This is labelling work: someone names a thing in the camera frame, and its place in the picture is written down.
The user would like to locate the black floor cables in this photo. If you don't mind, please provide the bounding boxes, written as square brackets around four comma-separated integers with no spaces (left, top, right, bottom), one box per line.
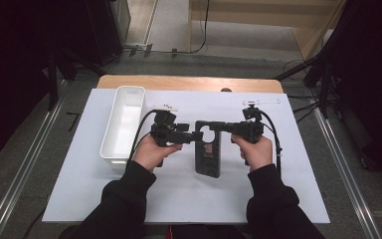
[287,94,322,123]

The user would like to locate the white table board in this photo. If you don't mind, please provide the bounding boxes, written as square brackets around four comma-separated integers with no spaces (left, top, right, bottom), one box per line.
[42,88,331,225]

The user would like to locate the dark equipment cabinet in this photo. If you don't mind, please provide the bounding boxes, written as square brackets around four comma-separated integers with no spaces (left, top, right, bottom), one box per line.
[86,0,132,66]

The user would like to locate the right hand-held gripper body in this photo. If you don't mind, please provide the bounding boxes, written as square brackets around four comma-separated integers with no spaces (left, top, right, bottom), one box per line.
[230,99,282,145]

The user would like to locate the hand-held gripper cable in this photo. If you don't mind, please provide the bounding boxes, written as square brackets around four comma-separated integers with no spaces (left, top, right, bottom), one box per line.
[260,110,283,177]
[128,109,157,162]

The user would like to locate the white storage box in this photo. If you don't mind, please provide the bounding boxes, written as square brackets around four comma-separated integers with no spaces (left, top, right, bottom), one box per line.
[98,85,147,172]

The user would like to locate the person's right hand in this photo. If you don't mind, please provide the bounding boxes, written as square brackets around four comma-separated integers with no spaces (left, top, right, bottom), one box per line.
[231,133,274,173]

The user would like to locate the right hand-held gripper cable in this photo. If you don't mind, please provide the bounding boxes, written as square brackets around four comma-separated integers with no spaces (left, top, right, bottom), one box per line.
[260,110,283,177]

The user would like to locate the left hand-held gripper cable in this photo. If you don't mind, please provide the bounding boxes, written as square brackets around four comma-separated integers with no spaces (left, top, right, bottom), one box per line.
[128,109,157,162]

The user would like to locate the light wooden shelf unit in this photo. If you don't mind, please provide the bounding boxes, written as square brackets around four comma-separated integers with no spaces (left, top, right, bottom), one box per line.
[187,0,347,61]

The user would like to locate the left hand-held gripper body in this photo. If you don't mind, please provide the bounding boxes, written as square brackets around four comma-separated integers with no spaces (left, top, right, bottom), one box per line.
[149,104,180,147]

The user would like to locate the black hanging cable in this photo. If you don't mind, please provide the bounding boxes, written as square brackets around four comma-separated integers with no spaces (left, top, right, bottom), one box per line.
[192,0,211,54]

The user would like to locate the person's left hand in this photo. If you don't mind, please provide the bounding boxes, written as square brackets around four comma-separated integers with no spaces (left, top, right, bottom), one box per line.
[132,133,183,173]

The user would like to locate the black metal stand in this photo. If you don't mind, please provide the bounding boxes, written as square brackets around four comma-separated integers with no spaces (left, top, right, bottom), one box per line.
[46,49,107,112]
[275,49,334,119]

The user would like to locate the aluminium floor rail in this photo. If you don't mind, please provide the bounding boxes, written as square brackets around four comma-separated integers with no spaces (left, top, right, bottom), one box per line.
[0,99,64,239]
[312,108,382,239]

